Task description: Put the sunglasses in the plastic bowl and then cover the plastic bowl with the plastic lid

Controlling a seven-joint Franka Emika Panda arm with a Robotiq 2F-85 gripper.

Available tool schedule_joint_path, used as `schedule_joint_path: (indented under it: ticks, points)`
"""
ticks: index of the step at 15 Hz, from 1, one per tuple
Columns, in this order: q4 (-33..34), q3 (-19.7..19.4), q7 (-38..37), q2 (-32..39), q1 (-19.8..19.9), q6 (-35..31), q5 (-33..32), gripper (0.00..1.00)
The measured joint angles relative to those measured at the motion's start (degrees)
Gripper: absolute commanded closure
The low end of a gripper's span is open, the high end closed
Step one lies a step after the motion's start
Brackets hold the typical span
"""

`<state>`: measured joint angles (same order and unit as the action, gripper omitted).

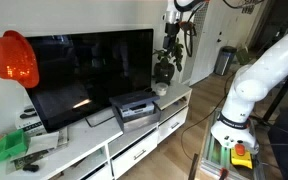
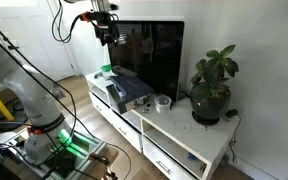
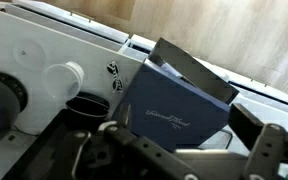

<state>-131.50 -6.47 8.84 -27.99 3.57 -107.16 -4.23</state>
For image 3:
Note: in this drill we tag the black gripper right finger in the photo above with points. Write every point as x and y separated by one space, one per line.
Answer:
250 126

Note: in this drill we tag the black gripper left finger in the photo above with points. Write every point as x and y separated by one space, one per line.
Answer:
134 140

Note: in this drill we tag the clear round plastic lid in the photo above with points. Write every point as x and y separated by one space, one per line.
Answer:
29 53

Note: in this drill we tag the blue cardboard box lid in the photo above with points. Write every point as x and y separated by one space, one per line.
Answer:
174 106

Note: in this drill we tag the clear plastic bowl with label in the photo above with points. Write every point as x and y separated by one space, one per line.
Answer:
62 81

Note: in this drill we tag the white drawer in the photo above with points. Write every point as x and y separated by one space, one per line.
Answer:
277 95
67 21

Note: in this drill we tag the black round dish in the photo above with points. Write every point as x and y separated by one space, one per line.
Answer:
87 108

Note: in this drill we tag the white TV stand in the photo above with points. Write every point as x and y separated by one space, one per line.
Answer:
84 50

